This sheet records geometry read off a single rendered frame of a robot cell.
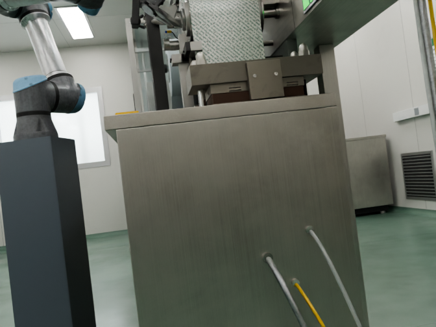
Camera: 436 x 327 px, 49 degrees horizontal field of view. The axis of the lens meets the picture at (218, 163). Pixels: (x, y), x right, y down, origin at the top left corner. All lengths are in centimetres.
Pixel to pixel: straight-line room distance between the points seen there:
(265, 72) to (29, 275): 101
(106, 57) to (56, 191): 581
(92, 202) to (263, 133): 595
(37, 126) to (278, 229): 89
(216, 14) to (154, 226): 76
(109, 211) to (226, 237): 588
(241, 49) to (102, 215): 573
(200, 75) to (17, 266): 88
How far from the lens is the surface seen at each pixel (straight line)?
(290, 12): 165
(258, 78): 142
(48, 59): 195
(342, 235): 142
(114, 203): 716
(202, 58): 144
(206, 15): 167
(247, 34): 167
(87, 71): 737
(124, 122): 132
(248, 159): 134
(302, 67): 148
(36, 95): 178
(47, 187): 168
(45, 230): 169
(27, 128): 175
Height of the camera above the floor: 71
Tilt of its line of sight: 1 degrees up
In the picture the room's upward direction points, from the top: 7 degrees counter-clockwise
